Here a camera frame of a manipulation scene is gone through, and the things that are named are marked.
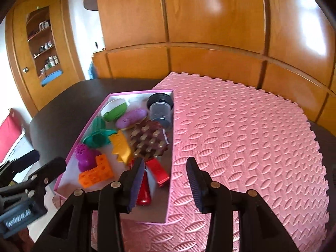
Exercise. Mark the red bag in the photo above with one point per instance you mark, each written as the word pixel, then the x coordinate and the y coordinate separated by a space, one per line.
pixel 12 131

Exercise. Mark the black grey cylinder container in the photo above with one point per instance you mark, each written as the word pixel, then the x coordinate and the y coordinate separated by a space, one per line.
pixel 160 106

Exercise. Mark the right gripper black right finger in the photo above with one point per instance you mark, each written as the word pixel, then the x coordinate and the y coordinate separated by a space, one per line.
pixel 259 228

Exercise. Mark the red block toy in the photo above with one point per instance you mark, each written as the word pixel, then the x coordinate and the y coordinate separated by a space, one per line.
pixel 155 176

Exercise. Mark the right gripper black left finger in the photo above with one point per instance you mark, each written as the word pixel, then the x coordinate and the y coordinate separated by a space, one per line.
pixel 71 227

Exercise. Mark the purple perforated ball toy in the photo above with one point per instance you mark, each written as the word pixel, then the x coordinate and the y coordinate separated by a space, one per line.
pixel 86 157

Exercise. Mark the wooden shelf cabinet with items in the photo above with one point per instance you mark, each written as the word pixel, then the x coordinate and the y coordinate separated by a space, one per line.
pixel 41 51

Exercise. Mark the black padded massage table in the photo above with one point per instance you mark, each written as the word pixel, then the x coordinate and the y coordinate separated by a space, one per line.
pixel 55 128

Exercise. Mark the lilac oval patterned toy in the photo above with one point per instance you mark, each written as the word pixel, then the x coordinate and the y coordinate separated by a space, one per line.
pixel 131 118

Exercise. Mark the yellow orange toy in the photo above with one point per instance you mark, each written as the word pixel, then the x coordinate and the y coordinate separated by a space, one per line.
pixel 121 148

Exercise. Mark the pink foam puzzle mat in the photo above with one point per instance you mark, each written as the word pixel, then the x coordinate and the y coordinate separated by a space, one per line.
pixel 245 139

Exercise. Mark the green white round toy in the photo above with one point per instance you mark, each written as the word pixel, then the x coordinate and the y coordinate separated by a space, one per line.
pixel 114 109

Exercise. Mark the pink white shallow box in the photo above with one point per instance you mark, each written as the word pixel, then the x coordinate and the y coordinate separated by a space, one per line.
pixel 157 211

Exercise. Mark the wooden wall cabinet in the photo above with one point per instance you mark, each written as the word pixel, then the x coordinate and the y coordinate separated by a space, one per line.
pixel 286 47

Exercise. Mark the teal green cup toy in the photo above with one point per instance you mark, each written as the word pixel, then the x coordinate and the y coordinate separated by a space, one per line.
pixel 98 134

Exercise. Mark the orange building block piece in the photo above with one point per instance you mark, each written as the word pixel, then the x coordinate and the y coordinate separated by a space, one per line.
pixel 103 171

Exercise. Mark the brown spiky ball toy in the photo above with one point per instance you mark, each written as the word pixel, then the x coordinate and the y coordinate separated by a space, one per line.
pixel 148 140

